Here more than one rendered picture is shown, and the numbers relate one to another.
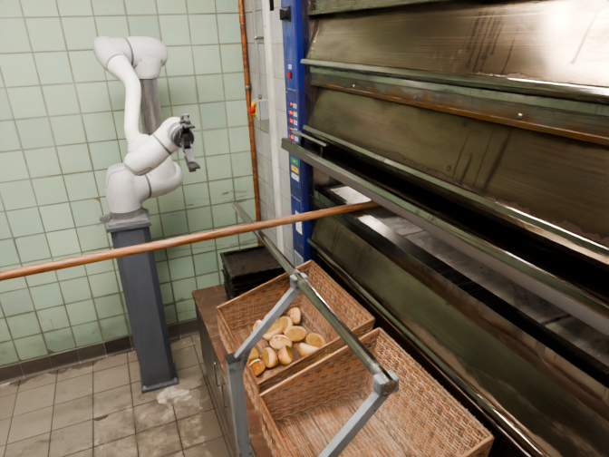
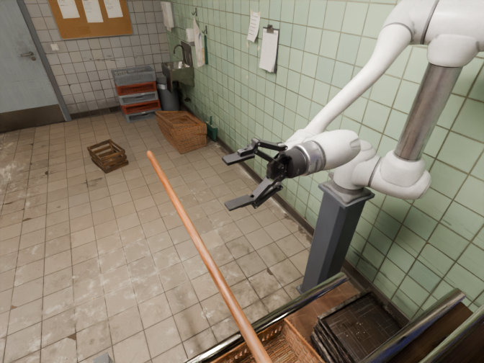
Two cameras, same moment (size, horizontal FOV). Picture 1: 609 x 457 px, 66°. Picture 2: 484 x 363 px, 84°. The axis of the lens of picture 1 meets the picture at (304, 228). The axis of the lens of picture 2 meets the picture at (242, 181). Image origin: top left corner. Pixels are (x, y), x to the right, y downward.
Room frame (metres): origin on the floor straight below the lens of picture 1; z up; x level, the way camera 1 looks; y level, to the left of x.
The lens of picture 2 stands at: (1.52, -0.14, 1.88)
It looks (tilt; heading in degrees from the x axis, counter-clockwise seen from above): 37 degrees down; 83
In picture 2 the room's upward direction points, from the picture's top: straight up
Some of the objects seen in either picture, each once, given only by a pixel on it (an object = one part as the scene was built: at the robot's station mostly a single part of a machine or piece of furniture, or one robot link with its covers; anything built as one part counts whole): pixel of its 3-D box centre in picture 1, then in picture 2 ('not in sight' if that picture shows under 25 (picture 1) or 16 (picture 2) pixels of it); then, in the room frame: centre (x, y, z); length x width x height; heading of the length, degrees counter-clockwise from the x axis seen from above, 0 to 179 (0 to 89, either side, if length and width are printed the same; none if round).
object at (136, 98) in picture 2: not in sight; (137, 93); (0.35, 4.44, 0.38); 0.60 x 0.40 x 0.16; 20
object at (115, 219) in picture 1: (122, 213); (344, 183); (2.19, 0.90, 1.03); 0.22 x 0.18 x 0.06; 110
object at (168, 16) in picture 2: not in sight; (168, 16); (1.01, 4.67, 1.44); 0.28 x 0.11 x 0.38; 112
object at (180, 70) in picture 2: not in sight; (178, 76); (1.08, 4.16, 0.71); 0.47 x 0.36 x 0.91; 112
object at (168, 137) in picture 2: not in sight; (181, 134); (1.10, 3.36, 0.14); 0.56 x 0.49 x 0.28; 118
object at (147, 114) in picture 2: not in sight; (141, 111); (0.36, 4.44, 0.08); 0.60 x 0.40 x 0.16; 24
